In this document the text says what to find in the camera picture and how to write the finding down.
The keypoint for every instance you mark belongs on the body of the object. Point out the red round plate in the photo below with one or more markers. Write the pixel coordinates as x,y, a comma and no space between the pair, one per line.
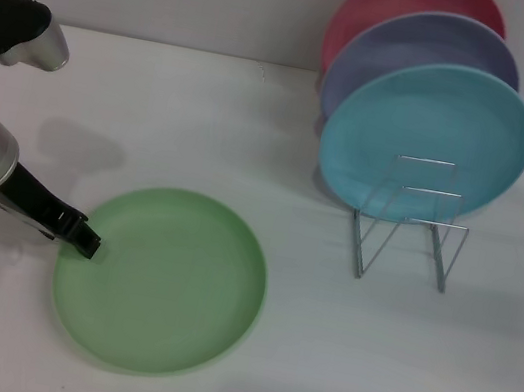
393,1

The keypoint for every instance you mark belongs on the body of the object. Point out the purple round plate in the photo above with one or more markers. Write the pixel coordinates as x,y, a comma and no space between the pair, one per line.
421,41

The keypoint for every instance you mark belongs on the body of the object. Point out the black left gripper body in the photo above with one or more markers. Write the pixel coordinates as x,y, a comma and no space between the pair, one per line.
37,204

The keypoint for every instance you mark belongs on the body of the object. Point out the green round plate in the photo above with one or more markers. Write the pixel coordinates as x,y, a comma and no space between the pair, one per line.
164,290

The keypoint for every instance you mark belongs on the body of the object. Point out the teal round plate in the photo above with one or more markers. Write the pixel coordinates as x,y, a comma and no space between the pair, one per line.
407,120

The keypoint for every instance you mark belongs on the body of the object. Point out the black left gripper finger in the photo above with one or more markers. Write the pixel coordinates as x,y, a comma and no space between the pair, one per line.
86,241

